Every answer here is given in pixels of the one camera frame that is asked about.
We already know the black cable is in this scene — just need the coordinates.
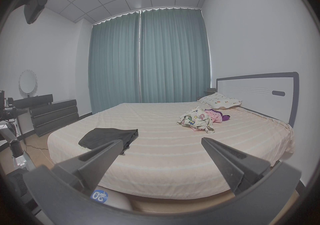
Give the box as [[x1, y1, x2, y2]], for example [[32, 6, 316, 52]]
[[25, 144, 49, 150]]

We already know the bed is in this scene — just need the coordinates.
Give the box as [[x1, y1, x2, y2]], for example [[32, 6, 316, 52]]
[[47, 72, 300, 200]]

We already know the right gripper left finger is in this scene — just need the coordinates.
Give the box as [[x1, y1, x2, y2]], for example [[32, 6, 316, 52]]
[[51, 139, 124, 192]]

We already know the dark grey chest of drawers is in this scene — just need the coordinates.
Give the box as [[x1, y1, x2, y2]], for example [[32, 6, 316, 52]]
[[30, 99, 80, 137]]

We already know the black T-shirt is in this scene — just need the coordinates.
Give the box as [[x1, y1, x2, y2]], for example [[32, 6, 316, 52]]
[[78, 127, 139, 155]]

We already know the white printed pillow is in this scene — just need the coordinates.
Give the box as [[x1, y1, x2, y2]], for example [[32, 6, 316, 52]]
[[198, 92, 242, 110]]

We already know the black dressing table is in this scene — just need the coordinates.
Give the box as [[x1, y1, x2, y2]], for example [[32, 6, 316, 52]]
[[12, 94, 54, 143]]

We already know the round white mirror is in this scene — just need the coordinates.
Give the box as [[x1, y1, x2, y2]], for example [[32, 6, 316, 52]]
[[19, 70, 38, 99]]

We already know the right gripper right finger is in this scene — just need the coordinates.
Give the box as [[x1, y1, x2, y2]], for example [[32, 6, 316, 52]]
[[201, 137, 271, 196]]

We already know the pile of clothes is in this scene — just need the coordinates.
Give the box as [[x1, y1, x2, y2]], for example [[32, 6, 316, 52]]
[[177, 106, 232, 134]]

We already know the blue-green curtain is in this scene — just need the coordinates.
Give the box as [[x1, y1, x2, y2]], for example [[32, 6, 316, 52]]
[[88, 11, 142, 114], [139, 8, 212, 103]]

